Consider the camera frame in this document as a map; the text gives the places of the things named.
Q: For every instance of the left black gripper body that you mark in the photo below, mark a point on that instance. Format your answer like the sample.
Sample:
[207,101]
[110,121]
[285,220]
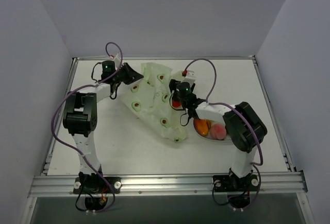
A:
[126,72]

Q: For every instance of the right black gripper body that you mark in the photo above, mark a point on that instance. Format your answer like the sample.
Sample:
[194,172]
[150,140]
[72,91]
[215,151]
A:
[175,87]

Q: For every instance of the red fake apple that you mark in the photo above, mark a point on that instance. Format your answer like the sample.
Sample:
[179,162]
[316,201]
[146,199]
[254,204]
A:
[175,104]

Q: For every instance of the orange fake fruit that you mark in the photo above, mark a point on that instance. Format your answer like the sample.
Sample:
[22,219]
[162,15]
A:
[201,126]

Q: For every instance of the pink fake peach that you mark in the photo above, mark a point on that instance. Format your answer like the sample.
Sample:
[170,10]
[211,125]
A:
[218,132]

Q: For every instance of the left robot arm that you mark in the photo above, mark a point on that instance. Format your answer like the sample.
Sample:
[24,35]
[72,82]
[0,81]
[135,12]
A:
[80,111]

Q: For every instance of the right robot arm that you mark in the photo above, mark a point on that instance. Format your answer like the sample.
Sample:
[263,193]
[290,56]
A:
[242,124]

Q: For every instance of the white oval plate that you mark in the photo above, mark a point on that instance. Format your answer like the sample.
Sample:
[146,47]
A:
[208,137]

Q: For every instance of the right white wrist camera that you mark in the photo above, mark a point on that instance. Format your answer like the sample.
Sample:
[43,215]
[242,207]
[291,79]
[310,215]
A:
[188,76]

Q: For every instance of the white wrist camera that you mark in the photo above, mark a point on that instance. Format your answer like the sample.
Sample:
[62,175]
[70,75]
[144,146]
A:
[188,76]
[117,59]

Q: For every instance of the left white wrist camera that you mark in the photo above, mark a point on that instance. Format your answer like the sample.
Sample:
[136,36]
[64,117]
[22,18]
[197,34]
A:
[117,59]

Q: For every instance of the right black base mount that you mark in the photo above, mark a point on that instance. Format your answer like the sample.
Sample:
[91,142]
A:
[240,192]

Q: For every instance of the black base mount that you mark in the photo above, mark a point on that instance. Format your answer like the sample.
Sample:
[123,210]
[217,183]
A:
[93,193]
[240,192]

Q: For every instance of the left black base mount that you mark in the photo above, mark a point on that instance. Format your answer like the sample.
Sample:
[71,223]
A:
[93,193]

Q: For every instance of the aluminium front rail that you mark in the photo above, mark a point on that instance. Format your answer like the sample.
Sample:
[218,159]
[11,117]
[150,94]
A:
[166,185]

